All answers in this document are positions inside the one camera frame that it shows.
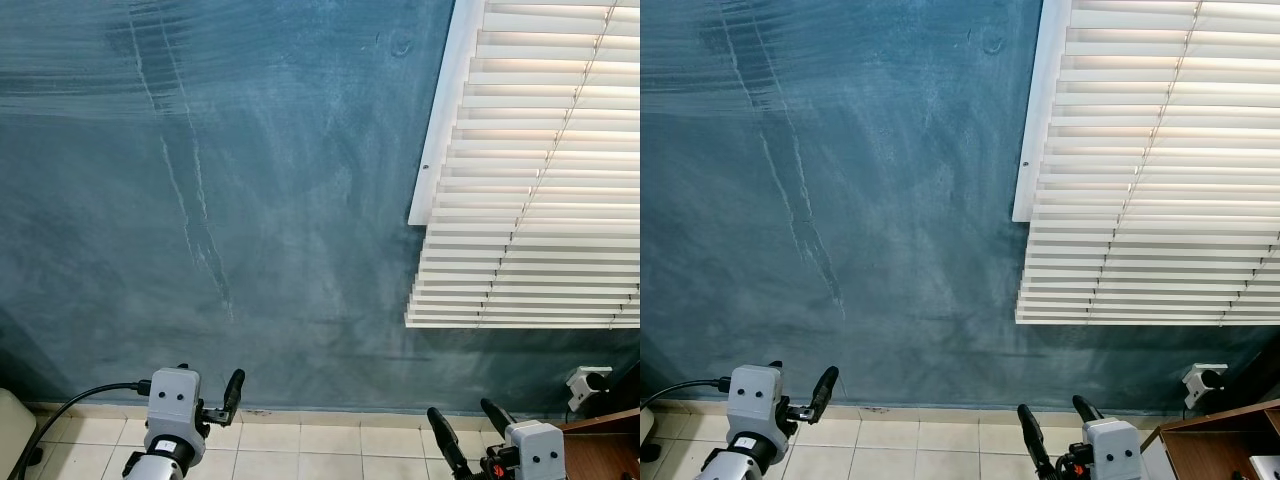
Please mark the white window frame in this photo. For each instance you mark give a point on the white window frame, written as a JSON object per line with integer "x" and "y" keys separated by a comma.
{"x": 1045, "y": 110}
{"x": 445, "y": 110}

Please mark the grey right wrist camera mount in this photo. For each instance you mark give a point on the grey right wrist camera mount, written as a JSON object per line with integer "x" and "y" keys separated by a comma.
{"x": 538, "y": 455}
{"x": 1115, "y": 455}

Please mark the brown wooden desk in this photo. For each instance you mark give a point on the brown wooden desk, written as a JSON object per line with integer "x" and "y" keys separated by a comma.
{"x": 1210, "y": 445}
{"x": 605, "y": 450}

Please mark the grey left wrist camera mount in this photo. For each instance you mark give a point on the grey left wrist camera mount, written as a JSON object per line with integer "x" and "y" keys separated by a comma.
{"x": 174, "y": 405}
{"x": 755, "y": 400}

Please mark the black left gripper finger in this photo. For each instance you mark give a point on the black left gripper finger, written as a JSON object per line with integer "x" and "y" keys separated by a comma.
{"x": 826, "y": 390}
{"x": 234, "y": 392}

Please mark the beige rounded object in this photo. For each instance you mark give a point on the beige rounded object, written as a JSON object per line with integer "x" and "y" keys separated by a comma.
{"x": 14, "y": 430}
{"x": 646, "y": 435}

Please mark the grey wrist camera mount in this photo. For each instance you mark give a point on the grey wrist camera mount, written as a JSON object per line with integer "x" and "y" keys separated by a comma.
{"x": 1115, "y": 455}
{"x": 174, "y": 405}
{"x": 538, "y": 455}
{"x": 755, "y": 400}

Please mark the white slatted window blind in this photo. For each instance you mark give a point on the white slatted window blind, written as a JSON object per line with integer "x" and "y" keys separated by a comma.
{"x": 1160, "y": 200}
{"x": 540, "y": 200}

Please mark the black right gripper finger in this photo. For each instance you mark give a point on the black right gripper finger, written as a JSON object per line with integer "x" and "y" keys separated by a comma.
{"x": 497, "y": 415}
{"x": 1088, "y": 411}
{"x": 1038, "y": 445}
{"x": 448, "y": 445}

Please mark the white item on desk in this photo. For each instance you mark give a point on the white item on desk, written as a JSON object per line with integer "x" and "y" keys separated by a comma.
{"x": 1266, "y": 468}

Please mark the white wall socket with plug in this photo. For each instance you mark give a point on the white wall socket with plug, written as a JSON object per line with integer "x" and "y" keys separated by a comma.
{"x": 1203, "y": 383}
{"x": 585, "y": 385}

